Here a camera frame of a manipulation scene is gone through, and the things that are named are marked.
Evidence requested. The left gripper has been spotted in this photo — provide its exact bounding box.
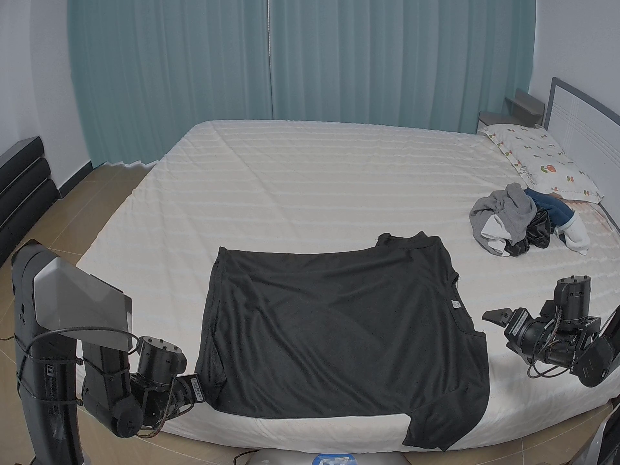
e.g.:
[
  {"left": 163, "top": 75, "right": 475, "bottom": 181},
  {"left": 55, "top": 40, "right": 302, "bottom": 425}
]
[{"left": 173, "top": 372, "right": 205, "bottom": 408}]

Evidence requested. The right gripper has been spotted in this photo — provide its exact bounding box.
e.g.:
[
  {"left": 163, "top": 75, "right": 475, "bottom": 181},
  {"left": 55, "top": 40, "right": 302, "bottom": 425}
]
[{"left": 482, "top": 309, "right": 551, "bottom": 358}]

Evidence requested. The black T-shirt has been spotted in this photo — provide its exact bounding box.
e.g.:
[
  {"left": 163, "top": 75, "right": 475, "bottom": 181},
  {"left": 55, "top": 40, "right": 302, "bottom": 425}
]
[{"left": 194, "top": 231, "right": 492, "bottom": 453}]

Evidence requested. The pile of clothes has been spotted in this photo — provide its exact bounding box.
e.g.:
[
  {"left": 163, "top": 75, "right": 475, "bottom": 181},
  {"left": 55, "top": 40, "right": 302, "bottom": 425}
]
[{"left": 469, "top": 183, "right": 592, "bottom": 258}]

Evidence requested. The bed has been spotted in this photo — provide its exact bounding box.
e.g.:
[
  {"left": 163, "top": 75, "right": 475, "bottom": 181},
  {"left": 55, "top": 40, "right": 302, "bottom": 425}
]
[{"left": 77, "top": 77, "right": 620, "bottom": 454}]

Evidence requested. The white printed pillow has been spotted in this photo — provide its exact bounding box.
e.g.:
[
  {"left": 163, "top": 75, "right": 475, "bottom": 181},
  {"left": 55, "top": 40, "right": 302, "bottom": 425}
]
[{"left": 480, "top": 124, "right": 602, "bottom": 205}]

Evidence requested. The grey bedside table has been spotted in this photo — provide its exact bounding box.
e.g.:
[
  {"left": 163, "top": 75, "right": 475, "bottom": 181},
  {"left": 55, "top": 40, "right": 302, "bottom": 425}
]
[{"left": 478, "top": 88, "right": 546, "bottom": 130}]

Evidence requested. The black chest of drawers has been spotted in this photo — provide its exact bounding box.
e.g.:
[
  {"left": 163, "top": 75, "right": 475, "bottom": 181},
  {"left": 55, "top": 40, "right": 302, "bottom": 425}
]
[{"left": 0, "top": 136, "right": 62, "bottom": 268}]

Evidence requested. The blue-green curtain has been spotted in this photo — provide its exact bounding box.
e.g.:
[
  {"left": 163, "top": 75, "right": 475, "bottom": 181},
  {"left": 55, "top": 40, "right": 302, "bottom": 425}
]
[
  {"left": 268, "top": 0, "right": 537, "bottom": 135},
  {"left": 68, "top": 0, "right": 272, "bottom": 169}
]

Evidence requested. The black cable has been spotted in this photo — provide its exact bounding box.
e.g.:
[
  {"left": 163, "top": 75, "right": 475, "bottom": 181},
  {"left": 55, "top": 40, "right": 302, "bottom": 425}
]
[
  {"left": 526, "top": 359, "right": 574, "bottom": 380},
  {"left": 15, "top": 326, "right": 142, "bottom": 398}
]

